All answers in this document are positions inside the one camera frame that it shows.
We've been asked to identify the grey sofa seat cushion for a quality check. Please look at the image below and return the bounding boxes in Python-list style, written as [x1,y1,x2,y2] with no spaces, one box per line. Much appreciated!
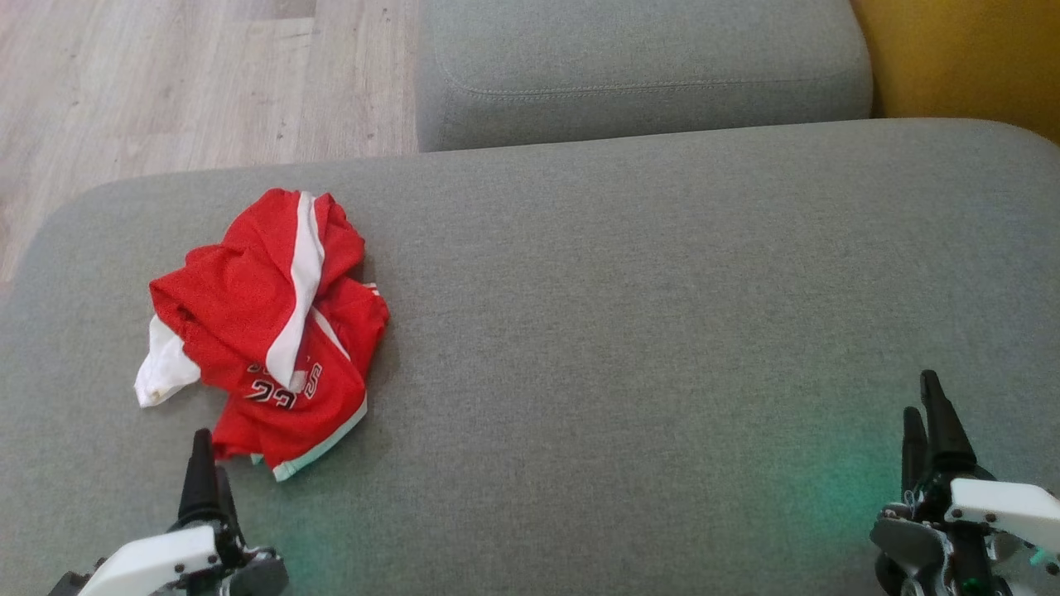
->
[0,118,1060,596]
[414,0,875,153]

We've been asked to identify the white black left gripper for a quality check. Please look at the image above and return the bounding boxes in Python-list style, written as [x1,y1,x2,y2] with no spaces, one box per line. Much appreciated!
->
[79,429,289,596]

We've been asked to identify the red jersey with white trim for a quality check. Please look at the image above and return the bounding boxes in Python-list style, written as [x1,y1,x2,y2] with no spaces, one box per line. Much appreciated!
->
[211,189,390,483]

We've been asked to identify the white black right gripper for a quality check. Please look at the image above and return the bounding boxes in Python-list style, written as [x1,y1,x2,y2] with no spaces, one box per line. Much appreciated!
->
[870,370,1060,596]

